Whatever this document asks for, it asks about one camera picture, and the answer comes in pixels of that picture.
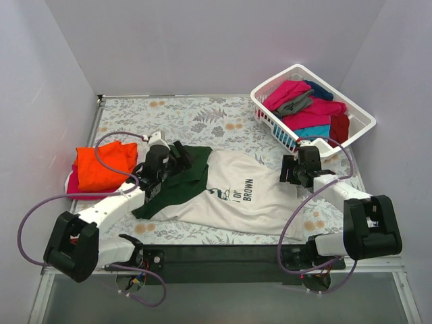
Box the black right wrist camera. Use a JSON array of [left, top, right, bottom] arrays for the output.
[[297, 145, 321, 171]]

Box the folded orange t-shirt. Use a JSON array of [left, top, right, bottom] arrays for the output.
[[73, 140, 139, 192]]

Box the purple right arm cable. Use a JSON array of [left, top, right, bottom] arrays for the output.
[[276, 136, 357, 294]]

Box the grey shirt in basket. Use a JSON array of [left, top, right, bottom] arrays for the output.
[[274, 95, 313, 118]]

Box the black metal base rail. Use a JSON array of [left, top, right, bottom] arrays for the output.
[[111, 244, 346, 286]]

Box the navy blue shirt in basket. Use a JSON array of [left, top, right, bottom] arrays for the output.
[[304, 80, 333, 101]]

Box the white green raglan t-shirt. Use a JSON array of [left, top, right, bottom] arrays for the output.
[[132, 146, 300, 235]]

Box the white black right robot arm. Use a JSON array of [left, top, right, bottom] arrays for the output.
[[279, 155, 402, 271]]

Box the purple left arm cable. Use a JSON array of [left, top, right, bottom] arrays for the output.
[[17, 132, 167, 308]]

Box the dark red shirt in basket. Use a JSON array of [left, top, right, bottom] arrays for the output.
[[329, 114, 350, 144]]

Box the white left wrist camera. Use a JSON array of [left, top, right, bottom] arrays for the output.
[[143, 131, 169, 148]]

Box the white plastic laundry basket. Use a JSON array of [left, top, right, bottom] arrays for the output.
[[250, 64, 376, 155]]

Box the magenta shirt in basket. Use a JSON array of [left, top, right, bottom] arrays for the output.
[[263, 80, 312, 111], [282, 98, 347, 131]]

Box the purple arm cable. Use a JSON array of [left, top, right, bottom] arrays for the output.
[[276, 136, 357, 294], [17, 132, 167, 308]]

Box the folded pink t-shirt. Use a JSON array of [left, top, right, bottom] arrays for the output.
[[65, 164, 119, 201]]

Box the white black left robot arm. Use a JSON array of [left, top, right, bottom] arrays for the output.
[[43, 141, 193, 282]]

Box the floral patterned table mat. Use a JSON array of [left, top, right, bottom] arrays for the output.
[[71, 96, 379, 245]]

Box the teal shirt in basket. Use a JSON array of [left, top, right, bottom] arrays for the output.
[[294, 124, 331, 140]]

